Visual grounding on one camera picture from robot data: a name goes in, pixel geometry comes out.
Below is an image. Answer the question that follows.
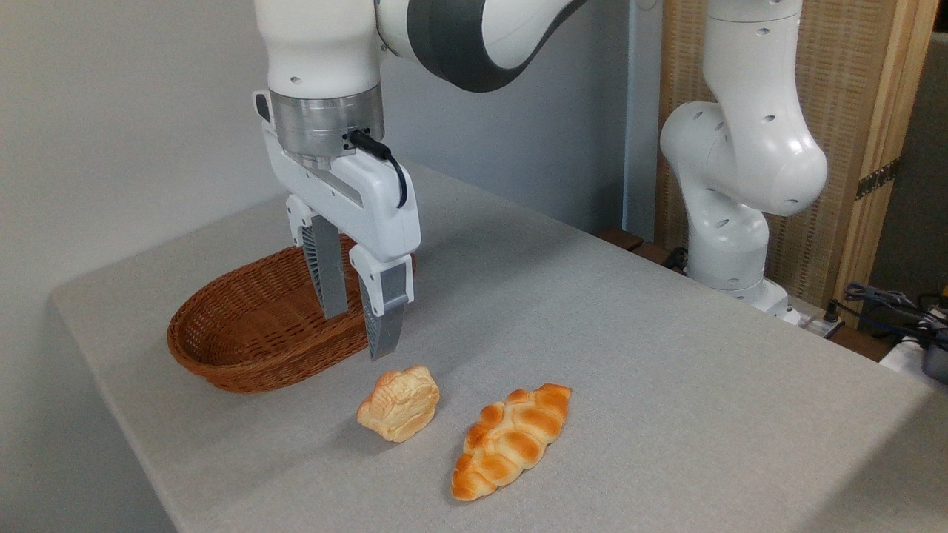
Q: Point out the braided golden bread loaf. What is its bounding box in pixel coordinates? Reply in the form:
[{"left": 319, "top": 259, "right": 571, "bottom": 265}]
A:
[{"left": 450, "top": 383, "right": 573, "bottom": 503}]

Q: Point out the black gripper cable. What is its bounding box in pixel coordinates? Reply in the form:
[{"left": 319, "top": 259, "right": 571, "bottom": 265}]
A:
[{"left": 347, "top": 130, "right": 410, "bottom": 210}]

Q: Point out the black cable bundle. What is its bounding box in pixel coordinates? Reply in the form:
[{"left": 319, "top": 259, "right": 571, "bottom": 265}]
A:
[{"left": 824, "top": 280, "right": 948, "bottom": 350}]

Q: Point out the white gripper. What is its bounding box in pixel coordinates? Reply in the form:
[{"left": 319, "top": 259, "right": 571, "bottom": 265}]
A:
[{"left": 253, "top": 90, "right": 422, "bottom": 362}]

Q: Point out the brown wicker basket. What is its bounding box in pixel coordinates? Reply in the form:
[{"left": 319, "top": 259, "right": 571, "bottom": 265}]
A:
[{"left": 167, "top": 235, "right": 418, "bottom": 395}]

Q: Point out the small pale bread roll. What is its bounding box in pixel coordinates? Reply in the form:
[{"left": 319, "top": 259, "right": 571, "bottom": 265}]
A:
[{"left": 356, "top": 365, "right": 441, "bottom": 444}]

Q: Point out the dark metal screen hinge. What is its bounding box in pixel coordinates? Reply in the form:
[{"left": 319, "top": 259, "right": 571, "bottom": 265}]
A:
[{"left": 855, "top": 157, "right": 902, "bottom": 201}]

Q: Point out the dark wooden bench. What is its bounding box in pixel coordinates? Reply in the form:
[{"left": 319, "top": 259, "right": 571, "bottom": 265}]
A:
[{"left": 595, "top": 227, "right": 691, "bottom": 273}]

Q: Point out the wooden rattan folding screen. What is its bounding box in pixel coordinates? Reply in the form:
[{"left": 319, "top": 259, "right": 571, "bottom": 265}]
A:
[{"left": 655, "top": 0, "right": 941, "bottom": 315}]

